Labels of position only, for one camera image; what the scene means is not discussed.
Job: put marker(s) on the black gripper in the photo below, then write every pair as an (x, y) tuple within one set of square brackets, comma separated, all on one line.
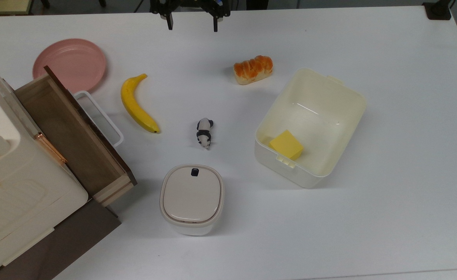
[(189, 3)]

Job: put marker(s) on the cream plastic box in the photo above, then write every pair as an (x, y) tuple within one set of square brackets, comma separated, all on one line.
[(318, 124)]

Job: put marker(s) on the toy bread loaf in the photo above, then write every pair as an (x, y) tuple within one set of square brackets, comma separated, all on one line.
[(253, 70)]

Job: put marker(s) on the yellow banana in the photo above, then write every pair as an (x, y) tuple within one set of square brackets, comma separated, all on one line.
[(133, 103)]

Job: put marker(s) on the panda figurine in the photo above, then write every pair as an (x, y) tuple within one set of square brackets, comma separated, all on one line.
[(204, 134)]

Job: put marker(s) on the pink plate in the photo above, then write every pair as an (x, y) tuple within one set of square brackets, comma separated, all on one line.
[(71, 60)]

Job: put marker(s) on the yellow cube block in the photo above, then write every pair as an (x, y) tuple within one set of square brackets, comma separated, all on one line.
[(286, 144)]

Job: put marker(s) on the wooden drawer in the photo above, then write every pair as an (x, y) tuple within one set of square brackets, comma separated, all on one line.
[(69, 132)]

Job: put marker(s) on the white bin with beige lid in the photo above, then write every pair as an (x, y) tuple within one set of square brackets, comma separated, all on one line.
[(191, 198)]

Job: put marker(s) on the yellow wooden table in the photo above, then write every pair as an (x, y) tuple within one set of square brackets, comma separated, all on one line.
[(3, 6)]

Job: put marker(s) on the cream plastic cabinet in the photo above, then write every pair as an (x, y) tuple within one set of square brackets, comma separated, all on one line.
[(14, 194)]

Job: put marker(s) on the dark brown base board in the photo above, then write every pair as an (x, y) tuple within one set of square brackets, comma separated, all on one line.
[(69, 241)]

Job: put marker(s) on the black clamp mount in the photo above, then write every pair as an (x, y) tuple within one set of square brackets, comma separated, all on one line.
[(437, 11)]

